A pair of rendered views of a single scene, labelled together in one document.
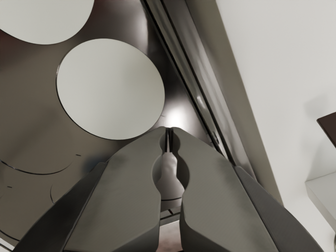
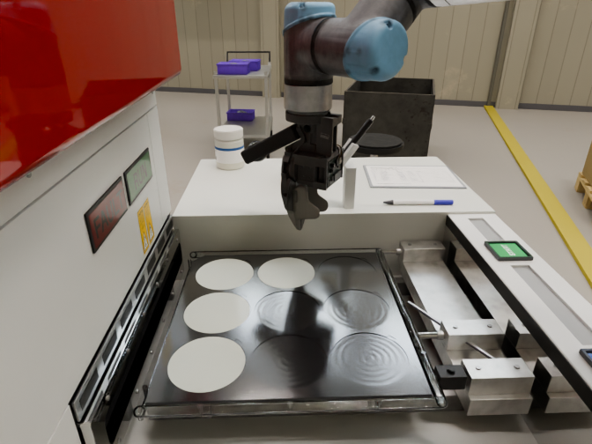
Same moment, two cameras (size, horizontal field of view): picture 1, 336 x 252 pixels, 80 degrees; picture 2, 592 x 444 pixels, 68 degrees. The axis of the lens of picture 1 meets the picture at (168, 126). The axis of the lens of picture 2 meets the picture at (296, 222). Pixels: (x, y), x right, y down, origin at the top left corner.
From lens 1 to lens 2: 0.77 m
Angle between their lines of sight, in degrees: 79
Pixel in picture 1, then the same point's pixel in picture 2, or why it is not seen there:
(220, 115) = not seen: hidden behind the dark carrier
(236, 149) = not seen: hidden behind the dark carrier
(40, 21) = (241, 277)
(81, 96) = (279, 280)
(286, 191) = (347, 211)
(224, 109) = not seen: hidden behind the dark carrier
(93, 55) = (264, 270)
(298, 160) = (331, 209)
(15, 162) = (299, 325)
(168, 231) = (432, 299)
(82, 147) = (307, 292)
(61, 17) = (245, 271)
